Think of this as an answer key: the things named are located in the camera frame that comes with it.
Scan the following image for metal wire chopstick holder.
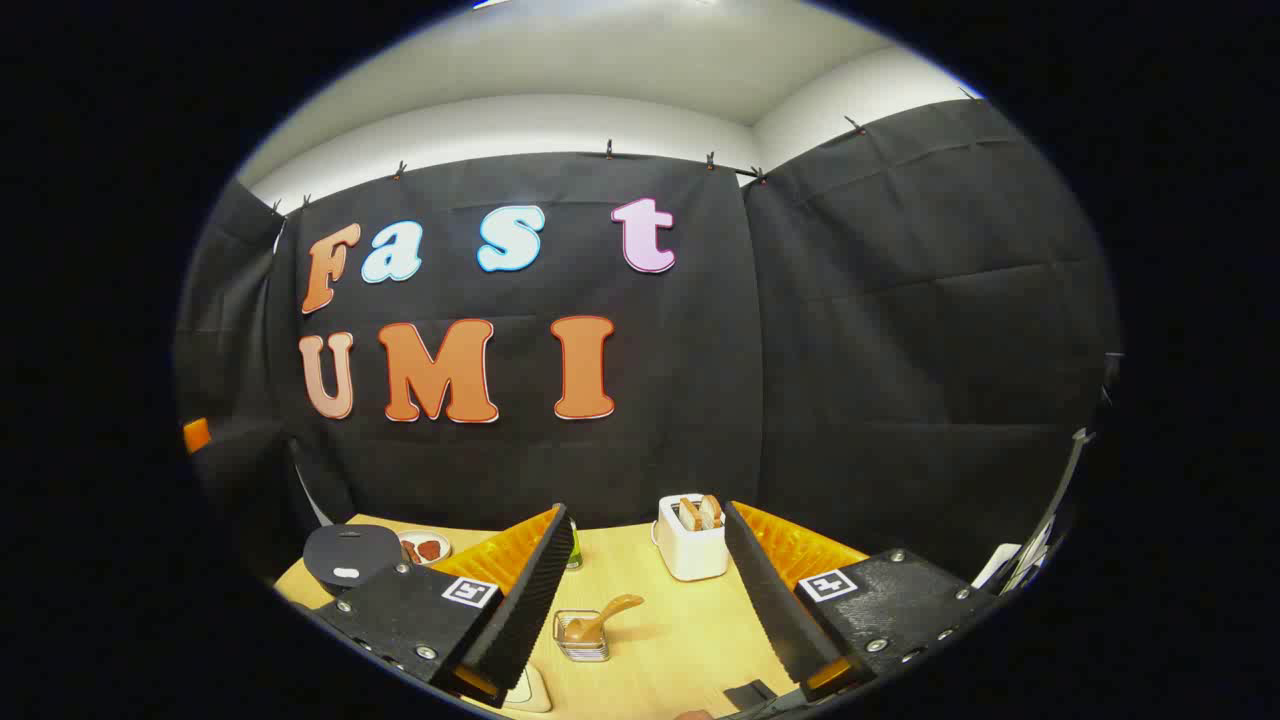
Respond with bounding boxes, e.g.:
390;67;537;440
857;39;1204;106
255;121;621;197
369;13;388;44
553;608;611;663

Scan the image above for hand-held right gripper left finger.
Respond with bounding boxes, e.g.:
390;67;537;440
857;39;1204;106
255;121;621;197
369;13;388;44
312;503;576;709

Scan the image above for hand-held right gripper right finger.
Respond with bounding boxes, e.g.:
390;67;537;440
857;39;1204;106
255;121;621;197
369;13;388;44
722;500;1001;701

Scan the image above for small round plate red food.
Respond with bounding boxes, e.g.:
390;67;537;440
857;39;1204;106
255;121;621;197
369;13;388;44
398;530;453;566

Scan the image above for wooden spoon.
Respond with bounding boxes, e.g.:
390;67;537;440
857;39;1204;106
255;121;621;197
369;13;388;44
563;594;645;643

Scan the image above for black backdrop cloth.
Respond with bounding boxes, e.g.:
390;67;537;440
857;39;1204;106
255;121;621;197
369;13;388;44
175;98;1121;591

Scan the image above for white toaster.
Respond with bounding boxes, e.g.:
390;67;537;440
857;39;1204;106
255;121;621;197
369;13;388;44
652;493;729;582

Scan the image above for white printed board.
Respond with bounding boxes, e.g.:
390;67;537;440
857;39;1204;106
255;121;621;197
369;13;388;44
975;543;1051;593

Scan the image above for black rice cooker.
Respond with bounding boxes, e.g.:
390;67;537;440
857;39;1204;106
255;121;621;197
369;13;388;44
303;523;403;596

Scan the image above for clear plastic rice tray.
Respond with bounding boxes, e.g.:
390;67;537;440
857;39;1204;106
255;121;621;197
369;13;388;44
500;665;553;713

